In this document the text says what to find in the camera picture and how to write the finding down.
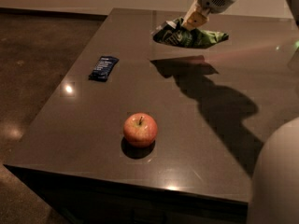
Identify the blue snack bar wrapper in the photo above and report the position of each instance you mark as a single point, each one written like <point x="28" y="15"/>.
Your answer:
<point x="103" y="68"/>

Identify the green jalapeno chip bag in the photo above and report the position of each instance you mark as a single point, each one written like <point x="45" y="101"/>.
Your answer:
<point x="172" y="33"/>

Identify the red apple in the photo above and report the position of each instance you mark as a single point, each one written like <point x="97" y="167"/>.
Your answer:
<point x="140" y="130"/>

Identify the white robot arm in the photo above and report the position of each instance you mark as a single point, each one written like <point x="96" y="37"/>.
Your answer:
<point x="275" y="182"/>

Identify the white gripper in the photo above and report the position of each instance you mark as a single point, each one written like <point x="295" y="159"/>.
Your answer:
<point x="196" y="17"/>

